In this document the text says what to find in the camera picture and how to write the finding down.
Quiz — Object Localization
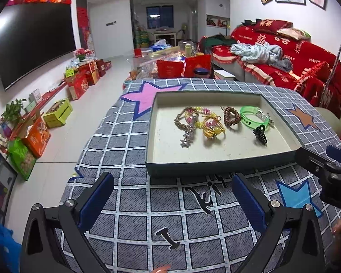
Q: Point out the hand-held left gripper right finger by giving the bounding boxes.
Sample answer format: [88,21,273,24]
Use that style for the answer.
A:
[230,172,326,273]

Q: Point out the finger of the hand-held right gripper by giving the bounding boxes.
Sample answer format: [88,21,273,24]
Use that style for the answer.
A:
[326,144,341,169]
[295,147,331,177]

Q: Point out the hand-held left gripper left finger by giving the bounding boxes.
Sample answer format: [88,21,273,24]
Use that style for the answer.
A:
[20,172,115,273]

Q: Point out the beige shallow tray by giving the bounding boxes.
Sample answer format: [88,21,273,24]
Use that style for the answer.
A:
[146,89,305,178]

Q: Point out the black hair claw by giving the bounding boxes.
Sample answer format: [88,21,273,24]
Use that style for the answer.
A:
[252,124,268,146]

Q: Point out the green translucent bracelet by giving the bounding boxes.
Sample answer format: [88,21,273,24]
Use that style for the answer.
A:
[240,106,271,133]

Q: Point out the person's right hand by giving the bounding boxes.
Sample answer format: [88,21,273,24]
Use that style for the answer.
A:
[331,215,341,237]

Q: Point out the beige sofa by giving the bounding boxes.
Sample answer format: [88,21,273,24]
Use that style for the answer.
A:
[313,96,341,146]

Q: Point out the grey checked tablecloth with stars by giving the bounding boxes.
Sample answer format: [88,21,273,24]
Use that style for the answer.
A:
[60,78,341,273]

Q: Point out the green snack packet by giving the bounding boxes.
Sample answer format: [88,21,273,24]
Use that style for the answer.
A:
[7,138,37,181]

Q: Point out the orange snack packet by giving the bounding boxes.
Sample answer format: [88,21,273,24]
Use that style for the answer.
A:
[22,118,52,159]

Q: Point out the red covered sofa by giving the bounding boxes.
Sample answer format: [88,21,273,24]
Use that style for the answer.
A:
[211,20,341,118]

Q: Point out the selfie stick tripod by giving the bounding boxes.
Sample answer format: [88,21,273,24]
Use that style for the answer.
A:
[319,30,341,103]

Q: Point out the green cardboard box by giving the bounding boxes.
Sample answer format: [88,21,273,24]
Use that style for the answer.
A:
[42,98,74,129]

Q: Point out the dark monitor screen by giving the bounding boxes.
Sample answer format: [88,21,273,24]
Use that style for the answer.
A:
[0,136,18,221]

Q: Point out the person's blue clothing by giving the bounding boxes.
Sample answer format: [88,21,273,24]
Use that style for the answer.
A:
[0,218,22,273]

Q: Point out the red low shelf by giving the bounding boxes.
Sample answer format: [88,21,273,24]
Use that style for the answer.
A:
[5,82,68,138]

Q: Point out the pile of grey white clothes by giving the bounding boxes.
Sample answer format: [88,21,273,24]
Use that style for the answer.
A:
[230,43,294,72]

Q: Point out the stack of red gift boxes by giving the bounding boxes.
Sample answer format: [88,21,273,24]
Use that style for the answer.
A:
[65,59,112,101]

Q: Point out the green potted plant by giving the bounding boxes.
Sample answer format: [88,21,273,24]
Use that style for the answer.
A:
[1,99,28,123]

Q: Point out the beige patterned pillow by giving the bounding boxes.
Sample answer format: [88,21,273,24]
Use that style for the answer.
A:
[276,28,312,41]

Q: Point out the blue lidded jar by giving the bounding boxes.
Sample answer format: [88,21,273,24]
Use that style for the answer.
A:
[194,68,211,79]

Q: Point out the red pillow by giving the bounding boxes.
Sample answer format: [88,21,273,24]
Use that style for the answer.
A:
[254,19,294,34]

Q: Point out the tall red gift bag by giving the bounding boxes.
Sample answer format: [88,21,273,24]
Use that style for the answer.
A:
[185,54,213,78]

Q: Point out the pink flower bouquet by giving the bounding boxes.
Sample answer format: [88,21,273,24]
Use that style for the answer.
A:
[75,48,95,62]

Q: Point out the wide red gift bag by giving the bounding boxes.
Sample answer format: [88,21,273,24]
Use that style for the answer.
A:
[156,59,186,79]

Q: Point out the dark green cloth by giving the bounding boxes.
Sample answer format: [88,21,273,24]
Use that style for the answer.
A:
[200,33,237,55]

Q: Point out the white side table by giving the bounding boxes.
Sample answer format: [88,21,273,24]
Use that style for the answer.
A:
[150,30,178,45]

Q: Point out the dark window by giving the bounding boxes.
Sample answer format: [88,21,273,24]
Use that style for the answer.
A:
[146,5,174,29]

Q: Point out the brown spiral hair tie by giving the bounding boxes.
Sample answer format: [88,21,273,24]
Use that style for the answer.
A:
[221,106,242,130]

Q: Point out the pink yellow bead bracelet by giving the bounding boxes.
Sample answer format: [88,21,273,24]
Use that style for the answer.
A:
[185,106,216,128]

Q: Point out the brown bead bracelet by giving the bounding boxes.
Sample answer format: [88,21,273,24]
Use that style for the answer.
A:
[174,106,200,133]

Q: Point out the black wall television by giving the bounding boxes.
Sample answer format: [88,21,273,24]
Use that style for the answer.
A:
[0,2,77,91]

